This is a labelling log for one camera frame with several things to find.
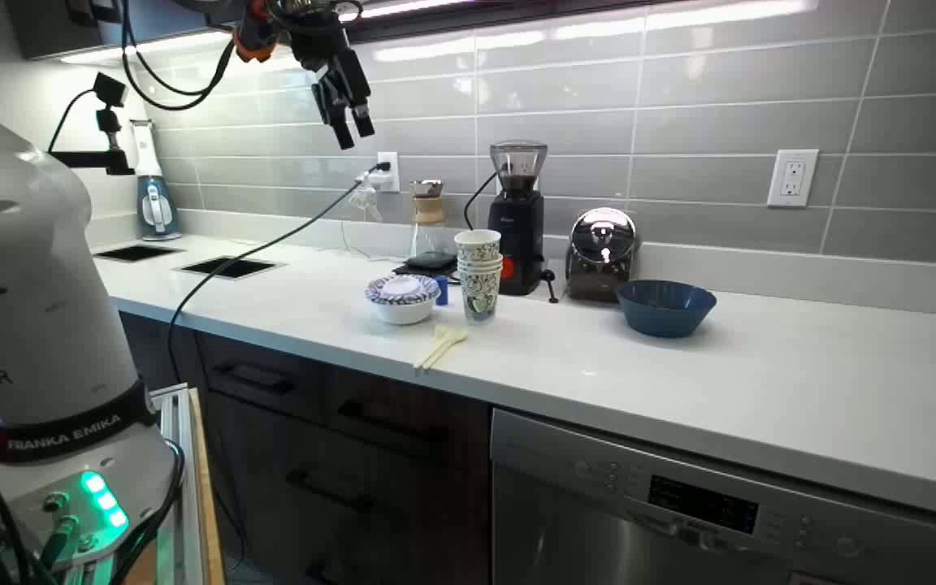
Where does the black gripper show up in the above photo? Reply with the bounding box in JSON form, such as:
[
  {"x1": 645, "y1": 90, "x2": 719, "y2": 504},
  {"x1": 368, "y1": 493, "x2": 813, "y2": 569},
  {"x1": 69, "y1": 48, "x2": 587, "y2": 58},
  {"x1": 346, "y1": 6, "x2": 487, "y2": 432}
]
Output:
[{"x1": 286, "y1": 9, "x2": 379, "y2": 152}]

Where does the pale plastic spoon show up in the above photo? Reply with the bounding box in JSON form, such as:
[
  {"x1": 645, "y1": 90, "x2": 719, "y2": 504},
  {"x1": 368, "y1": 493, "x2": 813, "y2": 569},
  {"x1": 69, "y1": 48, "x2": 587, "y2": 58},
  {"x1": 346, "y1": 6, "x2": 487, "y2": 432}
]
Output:
[{"x1": 420, "y1": 324, "x2": 472, "y2": 368}]

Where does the pale plastic fork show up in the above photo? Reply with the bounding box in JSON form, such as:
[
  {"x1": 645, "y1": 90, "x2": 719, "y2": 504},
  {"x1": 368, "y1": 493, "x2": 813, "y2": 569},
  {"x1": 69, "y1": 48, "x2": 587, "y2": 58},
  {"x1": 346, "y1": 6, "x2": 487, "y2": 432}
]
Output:
[{"x1": 414, "y1": 330, "x2": 463, "y2": 374}]

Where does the patterned paper cup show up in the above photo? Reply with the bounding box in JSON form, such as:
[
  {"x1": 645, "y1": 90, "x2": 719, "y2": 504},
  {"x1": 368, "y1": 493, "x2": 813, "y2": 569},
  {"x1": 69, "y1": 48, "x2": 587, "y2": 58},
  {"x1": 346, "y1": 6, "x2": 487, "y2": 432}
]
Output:
[{"x1": 451, "y1": 227, "x2": 504, "y2": 324}]

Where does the glass jar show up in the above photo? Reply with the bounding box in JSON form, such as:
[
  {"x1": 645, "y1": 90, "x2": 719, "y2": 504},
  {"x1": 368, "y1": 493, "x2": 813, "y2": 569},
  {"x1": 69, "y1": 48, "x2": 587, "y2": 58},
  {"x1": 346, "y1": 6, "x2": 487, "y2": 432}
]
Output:
[{"x1": 409, "y1": 177, "x2": 451, "y2": 264}]

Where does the flat black kitchen scale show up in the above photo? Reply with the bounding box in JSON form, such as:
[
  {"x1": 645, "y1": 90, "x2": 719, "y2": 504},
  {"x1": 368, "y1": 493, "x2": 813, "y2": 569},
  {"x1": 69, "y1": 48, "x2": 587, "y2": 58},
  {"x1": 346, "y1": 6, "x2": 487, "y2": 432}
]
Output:
[{"x1": 394, "y1": 252, "x2": 463, "y2": 279}]

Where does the white bowl with blue pattern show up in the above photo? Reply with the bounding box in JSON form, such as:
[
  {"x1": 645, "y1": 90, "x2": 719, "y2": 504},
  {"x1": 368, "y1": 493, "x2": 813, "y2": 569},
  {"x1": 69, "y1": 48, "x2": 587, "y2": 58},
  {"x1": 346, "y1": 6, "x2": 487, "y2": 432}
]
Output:
[{"x1": 363, "y1": 275, "x2": 444, "y2": 330}]

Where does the black square counter inset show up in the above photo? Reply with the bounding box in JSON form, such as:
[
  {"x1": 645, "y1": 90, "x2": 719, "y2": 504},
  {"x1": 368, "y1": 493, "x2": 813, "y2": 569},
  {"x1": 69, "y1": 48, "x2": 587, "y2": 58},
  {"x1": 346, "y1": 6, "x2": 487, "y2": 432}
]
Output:
[
  {"x1": 96, "y1": 242, "x2": 179, "y2": 264},
  {"x1": 181, "y1": 255, "x2": 276, "y2": 279}
]

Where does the black coffee grinder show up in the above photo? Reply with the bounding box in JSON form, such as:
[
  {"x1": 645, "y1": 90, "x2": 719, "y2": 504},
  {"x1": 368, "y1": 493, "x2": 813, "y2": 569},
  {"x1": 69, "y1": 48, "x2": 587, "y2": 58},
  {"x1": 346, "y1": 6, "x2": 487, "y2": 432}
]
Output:
[{"x1": 484, "y1": 139, "x2": 551, "y2": 300}]

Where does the white and blue dispenser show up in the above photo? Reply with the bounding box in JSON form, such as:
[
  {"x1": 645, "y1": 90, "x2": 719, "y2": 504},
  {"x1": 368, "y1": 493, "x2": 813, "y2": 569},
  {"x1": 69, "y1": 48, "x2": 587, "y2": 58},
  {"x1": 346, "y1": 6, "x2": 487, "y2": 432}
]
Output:
[{"x1": 125, "y1": 116, "x2": 181, "y2": 242}]

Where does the under-cabinet light strip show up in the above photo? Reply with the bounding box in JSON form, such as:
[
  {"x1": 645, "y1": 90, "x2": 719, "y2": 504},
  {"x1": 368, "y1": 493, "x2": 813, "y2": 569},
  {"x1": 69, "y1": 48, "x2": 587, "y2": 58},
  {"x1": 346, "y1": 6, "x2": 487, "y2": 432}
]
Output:
[{"x1": 56, "y1": 0, "x2": 818, "y2": 68}]

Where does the chrome kettle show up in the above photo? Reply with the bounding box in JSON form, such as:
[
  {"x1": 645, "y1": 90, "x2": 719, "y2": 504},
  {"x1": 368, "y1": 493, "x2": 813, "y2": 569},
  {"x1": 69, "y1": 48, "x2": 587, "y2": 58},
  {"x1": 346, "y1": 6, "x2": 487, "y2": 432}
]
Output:
[{"x1": 564, "y1": 206, "x2": 645, "y2": 306}]

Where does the dark upper cabinet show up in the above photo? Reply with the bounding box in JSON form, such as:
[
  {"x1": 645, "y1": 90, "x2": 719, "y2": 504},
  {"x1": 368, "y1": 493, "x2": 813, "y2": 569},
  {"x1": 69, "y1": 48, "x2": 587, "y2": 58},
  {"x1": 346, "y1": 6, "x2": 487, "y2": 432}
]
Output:
[{"x1": 3, "y1": 0, "x2": 234, "y2": 63}]

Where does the dark blue bowl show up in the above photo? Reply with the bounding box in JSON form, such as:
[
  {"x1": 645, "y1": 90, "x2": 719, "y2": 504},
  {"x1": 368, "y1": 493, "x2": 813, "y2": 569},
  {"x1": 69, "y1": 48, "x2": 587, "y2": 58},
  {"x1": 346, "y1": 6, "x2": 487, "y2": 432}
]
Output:
[{"x1": 616, "y1": 276, "x2": 721, "y2": 342}]

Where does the tall dark wood drawer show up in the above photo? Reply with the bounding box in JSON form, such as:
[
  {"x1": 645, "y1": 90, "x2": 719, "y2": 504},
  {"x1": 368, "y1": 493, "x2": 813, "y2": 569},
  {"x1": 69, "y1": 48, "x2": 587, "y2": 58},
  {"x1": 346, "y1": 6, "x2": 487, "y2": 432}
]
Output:
[{"x1": 203, "y1": 389, "x2": 494, "y2": 585}]

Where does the stainless steel dishwasher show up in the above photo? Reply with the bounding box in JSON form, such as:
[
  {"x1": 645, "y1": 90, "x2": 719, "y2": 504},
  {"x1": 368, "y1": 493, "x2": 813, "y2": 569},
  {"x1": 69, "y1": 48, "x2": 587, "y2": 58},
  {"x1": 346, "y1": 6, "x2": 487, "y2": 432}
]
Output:
[{"x1": 487, "y1": 406, "x2": 936, "y2": 585}]

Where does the white wall outlet with plug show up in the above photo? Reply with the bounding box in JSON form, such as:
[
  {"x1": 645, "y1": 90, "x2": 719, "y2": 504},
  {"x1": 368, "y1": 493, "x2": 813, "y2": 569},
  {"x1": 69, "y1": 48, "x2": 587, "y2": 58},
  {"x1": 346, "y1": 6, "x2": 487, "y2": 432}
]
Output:
[{"x1": 356, "y1": 149, "x2": 402, "y2": 199}]

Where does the black grinder cable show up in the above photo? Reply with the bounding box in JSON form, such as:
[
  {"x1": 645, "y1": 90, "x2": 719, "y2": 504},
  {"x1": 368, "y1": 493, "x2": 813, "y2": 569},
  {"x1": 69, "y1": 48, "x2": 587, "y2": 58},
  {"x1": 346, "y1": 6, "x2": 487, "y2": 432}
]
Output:
[{"x1": 459, "y1": 168, "x2": 504, "y2": 233}]

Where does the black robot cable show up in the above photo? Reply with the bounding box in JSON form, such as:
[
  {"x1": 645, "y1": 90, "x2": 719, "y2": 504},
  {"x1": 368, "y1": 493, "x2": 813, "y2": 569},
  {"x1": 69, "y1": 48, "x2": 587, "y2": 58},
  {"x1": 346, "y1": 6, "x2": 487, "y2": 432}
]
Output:
[{"x1": 117, "y1": 0, "x2": 238, "y2": 114}]

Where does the black camera on stand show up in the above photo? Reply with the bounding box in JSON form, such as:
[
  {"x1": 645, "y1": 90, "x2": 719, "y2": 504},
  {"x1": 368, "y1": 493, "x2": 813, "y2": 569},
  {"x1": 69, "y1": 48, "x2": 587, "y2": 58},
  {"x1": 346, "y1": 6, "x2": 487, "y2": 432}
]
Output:
[{"x1": 46, "y1": 68, "x2": 136, "y2": 180}]

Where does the dark wood drawer short handle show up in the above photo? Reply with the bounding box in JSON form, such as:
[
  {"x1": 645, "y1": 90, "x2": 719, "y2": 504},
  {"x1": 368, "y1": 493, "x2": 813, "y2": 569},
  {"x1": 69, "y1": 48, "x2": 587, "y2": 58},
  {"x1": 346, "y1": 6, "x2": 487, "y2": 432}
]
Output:
[{"x1": 200, "y1": 334, "x2": 332, "y2": 424}]

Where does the black power cable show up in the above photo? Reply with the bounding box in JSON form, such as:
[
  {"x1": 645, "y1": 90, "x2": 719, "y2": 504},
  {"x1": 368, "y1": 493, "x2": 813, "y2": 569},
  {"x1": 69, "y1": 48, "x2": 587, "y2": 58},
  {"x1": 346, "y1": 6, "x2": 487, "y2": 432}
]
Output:
[{"x1": 165, "y1": 177, "x2": 384, "y2": 383}]

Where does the dark wood drawer long handle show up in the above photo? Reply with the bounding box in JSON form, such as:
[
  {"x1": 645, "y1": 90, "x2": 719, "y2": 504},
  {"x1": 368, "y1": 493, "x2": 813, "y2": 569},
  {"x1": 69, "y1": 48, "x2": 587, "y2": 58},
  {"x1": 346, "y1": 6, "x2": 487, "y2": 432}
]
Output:
[{"x1": 321, "y1": 368, "x2": 494, "y2": 449}]

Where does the white wooden frame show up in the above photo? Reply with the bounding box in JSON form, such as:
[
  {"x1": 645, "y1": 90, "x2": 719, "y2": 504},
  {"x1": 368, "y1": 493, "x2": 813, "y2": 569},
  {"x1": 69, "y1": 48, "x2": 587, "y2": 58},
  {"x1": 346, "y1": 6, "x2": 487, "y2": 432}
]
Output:
[{"x1": 146, "y1": 381, "x2": 227, "y2": 585}]

